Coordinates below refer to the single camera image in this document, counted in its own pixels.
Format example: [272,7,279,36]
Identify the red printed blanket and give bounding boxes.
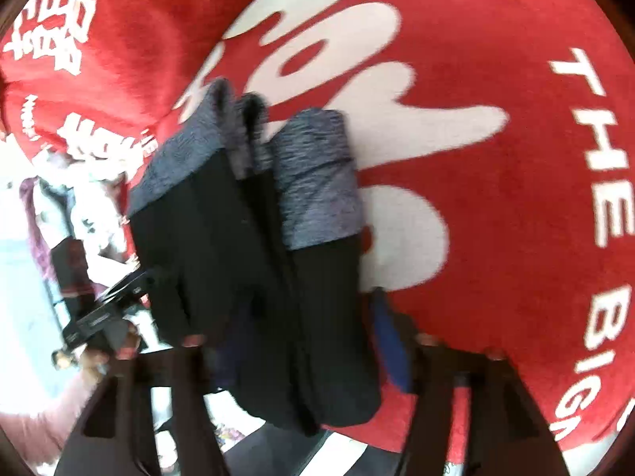
[0,0,635,457]

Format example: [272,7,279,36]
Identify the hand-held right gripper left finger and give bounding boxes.
[54,302,249,476]

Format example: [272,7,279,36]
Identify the pink cloth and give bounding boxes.
[19,176,58,286]

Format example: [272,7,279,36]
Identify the white patterned cloth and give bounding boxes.
[67,156,134,266]

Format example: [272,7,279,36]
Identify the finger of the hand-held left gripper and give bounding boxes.
[96,267,158,309]

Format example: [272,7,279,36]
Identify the black pants with grey waistband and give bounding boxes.
[126,77,383,437]

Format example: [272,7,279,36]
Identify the person's left forearm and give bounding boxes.
[0,369,102,464]

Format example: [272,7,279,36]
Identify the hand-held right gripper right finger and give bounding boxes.
[372,288,571,476]

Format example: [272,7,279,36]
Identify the person's left hand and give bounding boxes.
[79,324,148,385]

